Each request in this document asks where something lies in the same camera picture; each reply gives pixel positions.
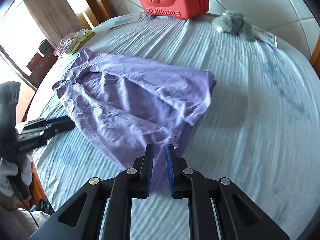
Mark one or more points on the folded printed clothes stack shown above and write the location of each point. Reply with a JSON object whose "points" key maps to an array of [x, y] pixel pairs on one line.
{"points": [[72, 42]]}

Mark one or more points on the dark wooden cabinet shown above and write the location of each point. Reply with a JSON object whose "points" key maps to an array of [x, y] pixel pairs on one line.
{"points": [[41, 63]]}

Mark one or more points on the white gloved hand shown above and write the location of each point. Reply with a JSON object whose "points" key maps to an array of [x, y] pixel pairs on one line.
{"points": [[15, 181]]}

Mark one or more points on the purple t-shirt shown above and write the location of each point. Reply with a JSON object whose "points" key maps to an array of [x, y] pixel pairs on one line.
{"points": [[122, 103]]}

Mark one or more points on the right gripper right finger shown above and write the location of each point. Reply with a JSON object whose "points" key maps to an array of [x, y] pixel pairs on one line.
{"points": [[175, 165]]}

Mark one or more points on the light blue striped bedsheet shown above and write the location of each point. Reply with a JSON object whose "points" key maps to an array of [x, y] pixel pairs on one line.
{"points": [[261, 130]]}

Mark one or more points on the grey plush toy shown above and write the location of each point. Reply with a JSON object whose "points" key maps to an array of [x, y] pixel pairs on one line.
{"points": [[235, 23]]}

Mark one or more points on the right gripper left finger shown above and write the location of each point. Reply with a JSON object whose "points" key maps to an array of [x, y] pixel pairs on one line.
{"points": [[146, 171]]}

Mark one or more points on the white booklet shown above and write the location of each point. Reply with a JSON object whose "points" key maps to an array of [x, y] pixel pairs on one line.
{"points": [[123, 20]]}

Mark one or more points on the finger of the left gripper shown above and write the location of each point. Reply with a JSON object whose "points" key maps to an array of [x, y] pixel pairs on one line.
{"points": [[60, 128], [63, 121]]}

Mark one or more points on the tissue packet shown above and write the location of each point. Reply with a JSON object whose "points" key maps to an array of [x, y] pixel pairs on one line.
{"points": [[265, 36]]}

